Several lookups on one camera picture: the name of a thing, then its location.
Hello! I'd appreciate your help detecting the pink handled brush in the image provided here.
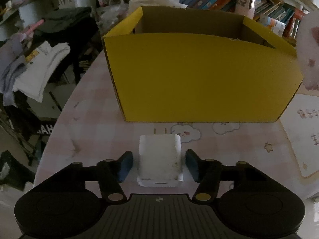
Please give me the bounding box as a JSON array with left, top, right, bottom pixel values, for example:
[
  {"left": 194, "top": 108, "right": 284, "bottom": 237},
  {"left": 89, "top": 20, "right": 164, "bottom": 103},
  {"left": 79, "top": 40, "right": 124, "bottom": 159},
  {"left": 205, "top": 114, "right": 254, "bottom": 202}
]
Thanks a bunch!
[{"left": 21, "top": 20, "right": 45, "bottom": 37}]

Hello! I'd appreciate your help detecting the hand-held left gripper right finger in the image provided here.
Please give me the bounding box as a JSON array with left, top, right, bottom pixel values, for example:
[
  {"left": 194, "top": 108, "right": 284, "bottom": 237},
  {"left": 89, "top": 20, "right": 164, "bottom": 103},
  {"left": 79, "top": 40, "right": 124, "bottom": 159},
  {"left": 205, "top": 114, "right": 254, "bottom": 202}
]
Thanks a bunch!
[{"left": 186, "top": 149, "right": 266, "bottom": 203}]

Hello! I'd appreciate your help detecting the cluster of desk stationery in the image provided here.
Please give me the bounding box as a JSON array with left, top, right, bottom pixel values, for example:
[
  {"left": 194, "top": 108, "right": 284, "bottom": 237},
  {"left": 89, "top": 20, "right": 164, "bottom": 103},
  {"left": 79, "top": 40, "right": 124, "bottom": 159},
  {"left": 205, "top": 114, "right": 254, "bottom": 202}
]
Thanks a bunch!
[{"left": 96, "top": 0, "right": 150, "bottom": 34}]

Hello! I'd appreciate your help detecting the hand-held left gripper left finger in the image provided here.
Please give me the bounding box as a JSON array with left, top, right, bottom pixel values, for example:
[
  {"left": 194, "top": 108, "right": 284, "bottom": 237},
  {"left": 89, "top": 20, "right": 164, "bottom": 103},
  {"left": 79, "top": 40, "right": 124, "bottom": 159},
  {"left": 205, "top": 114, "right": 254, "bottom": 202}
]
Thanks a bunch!
[{"left": 53, "top": 151, "right": 134, "bottom": 203}]

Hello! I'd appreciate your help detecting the pink paper carton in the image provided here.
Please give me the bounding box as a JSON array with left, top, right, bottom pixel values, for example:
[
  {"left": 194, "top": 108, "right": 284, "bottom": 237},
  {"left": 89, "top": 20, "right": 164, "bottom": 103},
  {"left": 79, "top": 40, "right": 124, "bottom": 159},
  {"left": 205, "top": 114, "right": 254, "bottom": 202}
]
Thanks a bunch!
[{"left": 235, "top": 0, "right": 257, "bottom": 20}]

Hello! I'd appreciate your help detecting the pink plush toy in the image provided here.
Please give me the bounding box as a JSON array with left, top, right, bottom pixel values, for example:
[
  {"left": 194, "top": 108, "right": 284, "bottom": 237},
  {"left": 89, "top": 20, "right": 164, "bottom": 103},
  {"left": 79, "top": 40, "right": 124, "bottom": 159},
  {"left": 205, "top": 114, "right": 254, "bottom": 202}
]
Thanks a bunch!
[{"left": 296, "top": 11, "right": 319, "bottom": 91}]

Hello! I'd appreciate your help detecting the white power adapter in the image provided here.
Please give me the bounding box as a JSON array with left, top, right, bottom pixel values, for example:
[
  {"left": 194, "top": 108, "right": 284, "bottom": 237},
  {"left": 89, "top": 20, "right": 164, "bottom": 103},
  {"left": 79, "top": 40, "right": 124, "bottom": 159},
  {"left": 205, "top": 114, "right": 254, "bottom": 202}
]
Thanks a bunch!
[{"left": 137, "top": 128, "right": 184, "bottom": 187}]

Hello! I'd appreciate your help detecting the white orange small box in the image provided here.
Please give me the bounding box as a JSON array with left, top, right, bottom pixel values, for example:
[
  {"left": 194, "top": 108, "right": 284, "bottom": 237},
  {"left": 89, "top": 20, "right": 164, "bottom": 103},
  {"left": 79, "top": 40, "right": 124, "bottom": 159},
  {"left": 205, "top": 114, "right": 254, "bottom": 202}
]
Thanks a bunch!
[{"left": 259, "top": 14, "right": 286, "bottom": 37}]

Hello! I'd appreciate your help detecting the yellow cardboard box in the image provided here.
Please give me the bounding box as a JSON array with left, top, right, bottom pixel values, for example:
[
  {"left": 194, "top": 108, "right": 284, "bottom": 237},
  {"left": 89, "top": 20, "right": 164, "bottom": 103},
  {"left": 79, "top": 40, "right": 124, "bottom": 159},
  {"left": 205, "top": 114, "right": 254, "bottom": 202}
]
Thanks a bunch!
[{"left": 102, "top": 6, "right": 305, "bottom": 123}]

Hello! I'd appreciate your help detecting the grey cloth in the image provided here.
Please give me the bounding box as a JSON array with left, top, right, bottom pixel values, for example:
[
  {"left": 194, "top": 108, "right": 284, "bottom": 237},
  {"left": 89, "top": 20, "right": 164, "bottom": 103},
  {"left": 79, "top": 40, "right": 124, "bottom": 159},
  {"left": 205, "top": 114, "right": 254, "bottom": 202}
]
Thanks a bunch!
[{"left": 0, "top": 33, "right": 28, "bottom": 106}]

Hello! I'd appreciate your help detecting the white t-shirt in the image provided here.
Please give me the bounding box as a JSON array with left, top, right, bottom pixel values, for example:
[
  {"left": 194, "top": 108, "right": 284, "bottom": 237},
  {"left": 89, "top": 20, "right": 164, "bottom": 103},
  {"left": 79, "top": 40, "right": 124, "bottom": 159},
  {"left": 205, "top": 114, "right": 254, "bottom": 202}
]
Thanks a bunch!
[{"left": 12, "top": 41, "right": 71, "bottom": 102}]

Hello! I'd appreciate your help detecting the white plastic bag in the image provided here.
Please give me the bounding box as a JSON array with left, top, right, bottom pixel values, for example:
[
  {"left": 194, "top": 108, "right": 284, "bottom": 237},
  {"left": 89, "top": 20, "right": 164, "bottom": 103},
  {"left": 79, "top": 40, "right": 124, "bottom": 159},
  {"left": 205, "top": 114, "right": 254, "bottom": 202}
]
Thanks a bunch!
[{"left": 128, "top": 0, "right": 188, "bottom": 12}]

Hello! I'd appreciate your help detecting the white printed mat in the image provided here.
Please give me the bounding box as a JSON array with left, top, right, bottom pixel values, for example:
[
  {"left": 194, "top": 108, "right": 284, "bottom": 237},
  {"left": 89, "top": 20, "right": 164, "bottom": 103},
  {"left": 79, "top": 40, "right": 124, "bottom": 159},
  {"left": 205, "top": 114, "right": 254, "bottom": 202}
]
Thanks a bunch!
[{"left": 280, "top": 92, "right": 319, "bottom": 200}]

